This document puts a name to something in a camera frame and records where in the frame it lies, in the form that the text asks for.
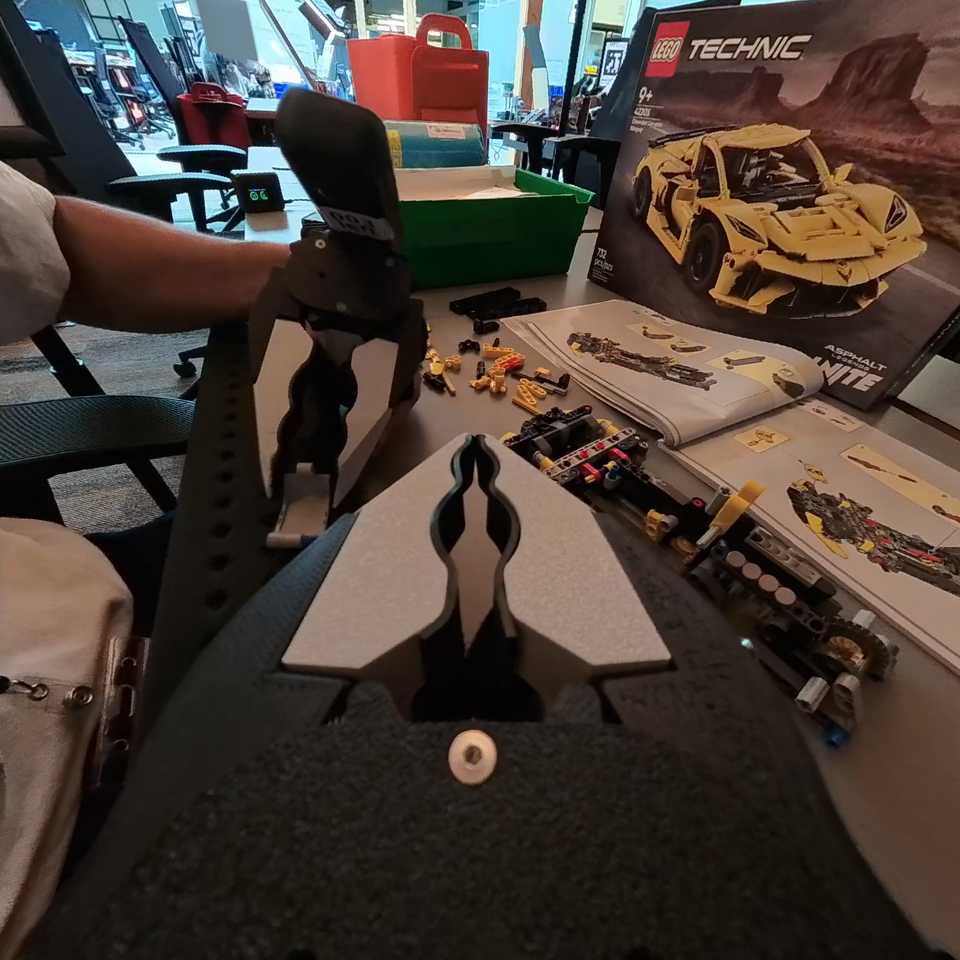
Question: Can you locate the pile of yellow lego pieces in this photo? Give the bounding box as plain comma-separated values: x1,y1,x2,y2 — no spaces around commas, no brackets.
418,321,573,415

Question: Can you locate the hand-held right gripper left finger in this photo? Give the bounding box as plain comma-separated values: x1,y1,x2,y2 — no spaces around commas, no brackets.
281,433,479,708

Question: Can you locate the person's left forearm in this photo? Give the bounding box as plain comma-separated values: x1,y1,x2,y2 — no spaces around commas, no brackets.
52,193,295,336

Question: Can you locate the dark ribbed lego panel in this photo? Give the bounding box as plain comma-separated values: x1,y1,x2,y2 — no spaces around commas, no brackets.
447,285,550,336

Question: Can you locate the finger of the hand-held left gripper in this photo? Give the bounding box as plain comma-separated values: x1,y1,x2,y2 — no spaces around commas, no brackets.
253,318,316,500
331,339,399,511

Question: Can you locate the lego set box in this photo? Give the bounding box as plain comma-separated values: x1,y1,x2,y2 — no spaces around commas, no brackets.
585,0,960,414

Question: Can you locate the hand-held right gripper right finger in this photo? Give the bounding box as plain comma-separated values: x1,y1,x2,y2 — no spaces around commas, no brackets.
481,435,673,711

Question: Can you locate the teal mesh office chair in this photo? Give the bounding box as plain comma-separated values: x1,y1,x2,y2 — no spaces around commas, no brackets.
0,394,198,528

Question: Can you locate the green plastic bin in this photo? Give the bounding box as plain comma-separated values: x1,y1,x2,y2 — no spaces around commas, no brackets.
392,167,597,294

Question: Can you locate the lego instruction booklet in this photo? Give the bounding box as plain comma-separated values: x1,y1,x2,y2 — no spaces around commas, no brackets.
497,298,960,674

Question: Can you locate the lego car chassis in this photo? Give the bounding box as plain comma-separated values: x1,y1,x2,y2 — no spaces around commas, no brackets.
497,403,903,753

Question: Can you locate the red plastic carry case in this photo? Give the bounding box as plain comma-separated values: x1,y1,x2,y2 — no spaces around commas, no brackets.
345,12,492,126

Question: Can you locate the grey lego seat piece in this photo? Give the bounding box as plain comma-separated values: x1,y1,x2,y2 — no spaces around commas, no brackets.
266,461,333,550

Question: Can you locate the teal wrapped package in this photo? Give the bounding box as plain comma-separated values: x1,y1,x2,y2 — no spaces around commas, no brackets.
381,118,490,171

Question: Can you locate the small black display device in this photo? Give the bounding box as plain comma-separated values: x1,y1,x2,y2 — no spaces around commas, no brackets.
228,169,286,216

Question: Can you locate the black lanyard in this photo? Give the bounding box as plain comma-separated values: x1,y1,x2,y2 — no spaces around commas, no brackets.
0,636,145,753

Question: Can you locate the dark red carry bag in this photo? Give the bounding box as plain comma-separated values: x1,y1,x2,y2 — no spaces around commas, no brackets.
174,79,254,153

